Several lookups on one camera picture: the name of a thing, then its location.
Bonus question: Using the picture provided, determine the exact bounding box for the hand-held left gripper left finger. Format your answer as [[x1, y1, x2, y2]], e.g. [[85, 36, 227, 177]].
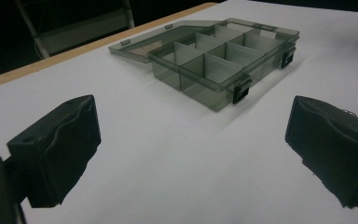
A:
[[7, 94, 103, 209]]

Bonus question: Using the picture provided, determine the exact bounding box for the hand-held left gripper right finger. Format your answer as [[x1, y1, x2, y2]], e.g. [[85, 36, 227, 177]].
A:
[[284, 95, 358, 209]]

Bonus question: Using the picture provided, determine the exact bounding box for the clear grey compartment organizer box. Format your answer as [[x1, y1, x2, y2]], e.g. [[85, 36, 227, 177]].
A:
[[107, 17, 301, 113]]

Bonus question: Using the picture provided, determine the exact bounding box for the metal stand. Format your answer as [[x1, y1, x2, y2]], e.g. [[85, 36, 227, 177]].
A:
[[14, 0, 136, 60]]

